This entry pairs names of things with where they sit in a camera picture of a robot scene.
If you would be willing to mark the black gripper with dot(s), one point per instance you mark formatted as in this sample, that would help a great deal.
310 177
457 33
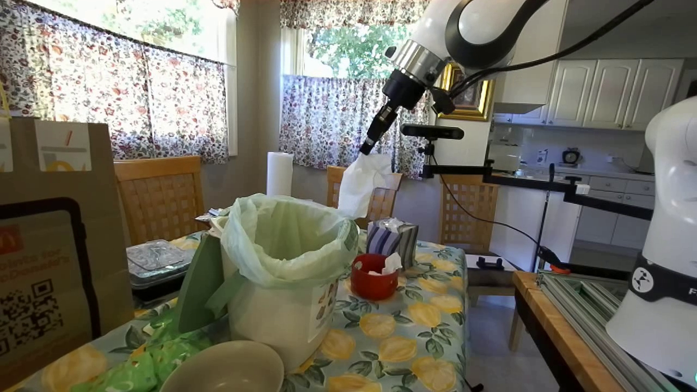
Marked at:
402 92

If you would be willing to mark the white paper tissue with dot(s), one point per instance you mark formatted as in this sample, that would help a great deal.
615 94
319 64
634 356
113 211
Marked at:
367 177

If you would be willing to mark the red bowl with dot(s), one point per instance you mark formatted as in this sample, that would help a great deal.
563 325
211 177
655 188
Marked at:
368 280

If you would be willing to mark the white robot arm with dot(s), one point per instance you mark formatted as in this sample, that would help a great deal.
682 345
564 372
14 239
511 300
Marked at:
655 322

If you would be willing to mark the white bin with green bag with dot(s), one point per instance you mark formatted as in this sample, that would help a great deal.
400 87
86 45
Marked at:
282 264

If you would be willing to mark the beige bowl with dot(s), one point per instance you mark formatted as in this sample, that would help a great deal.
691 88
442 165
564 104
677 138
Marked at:
229 368

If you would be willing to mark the floral curtain right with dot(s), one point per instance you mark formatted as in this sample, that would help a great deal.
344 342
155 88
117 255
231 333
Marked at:
324 121

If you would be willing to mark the floral curtain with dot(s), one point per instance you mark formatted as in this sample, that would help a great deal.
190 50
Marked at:
153 101
324 121

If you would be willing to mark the wooden chair middle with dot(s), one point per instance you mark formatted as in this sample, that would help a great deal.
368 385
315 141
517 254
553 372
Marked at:
381 202

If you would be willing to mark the wooden chair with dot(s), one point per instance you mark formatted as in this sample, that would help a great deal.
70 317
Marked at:
467 215
381 202
159 197

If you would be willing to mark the white paper towel roll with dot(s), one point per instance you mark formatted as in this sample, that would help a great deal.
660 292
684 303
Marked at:
280 175

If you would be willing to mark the wooden chair right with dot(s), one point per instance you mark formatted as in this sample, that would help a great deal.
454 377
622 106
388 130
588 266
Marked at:
467 215

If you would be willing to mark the lemon print tablecloth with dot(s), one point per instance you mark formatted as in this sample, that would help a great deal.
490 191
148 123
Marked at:
409 342

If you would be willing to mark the floral curtain left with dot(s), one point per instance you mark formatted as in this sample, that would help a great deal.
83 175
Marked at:
153 101

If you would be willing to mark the white kitchen cabinets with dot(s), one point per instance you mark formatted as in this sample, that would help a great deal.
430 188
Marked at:
618 94

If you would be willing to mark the wooden chair left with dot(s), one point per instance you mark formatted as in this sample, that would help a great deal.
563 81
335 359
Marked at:
159 197

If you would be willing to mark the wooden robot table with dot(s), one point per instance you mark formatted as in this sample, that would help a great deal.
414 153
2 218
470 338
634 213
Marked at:
567 322

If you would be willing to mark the green plastic bags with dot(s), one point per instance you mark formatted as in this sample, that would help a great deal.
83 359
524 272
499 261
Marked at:
155 360

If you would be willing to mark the brown paper bag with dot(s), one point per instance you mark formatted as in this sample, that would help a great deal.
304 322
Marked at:
64 274

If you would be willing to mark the black camera on boom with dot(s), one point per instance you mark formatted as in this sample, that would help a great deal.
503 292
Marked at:
488 175

